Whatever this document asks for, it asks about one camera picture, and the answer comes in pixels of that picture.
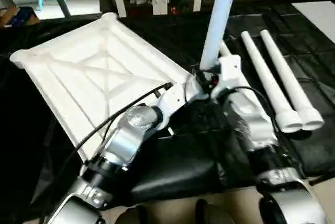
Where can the white plastic table leg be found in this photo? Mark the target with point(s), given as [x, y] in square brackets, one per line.
[285, 72]
[264, 74]
[224, 50]
[217, 25]

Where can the white plastic table top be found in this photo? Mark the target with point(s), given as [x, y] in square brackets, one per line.
[91, 72]

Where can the black mat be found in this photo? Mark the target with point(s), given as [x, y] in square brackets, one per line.
[183, 166]

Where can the white flat board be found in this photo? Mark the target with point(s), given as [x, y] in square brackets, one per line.
[319, 17]

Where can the dark left robot foot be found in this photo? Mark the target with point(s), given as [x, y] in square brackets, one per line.
[131, 214]

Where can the blue printed package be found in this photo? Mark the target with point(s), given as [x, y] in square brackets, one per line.
[21, 17]

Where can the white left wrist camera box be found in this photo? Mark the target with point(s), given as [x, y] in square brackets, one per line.
[171, 101]

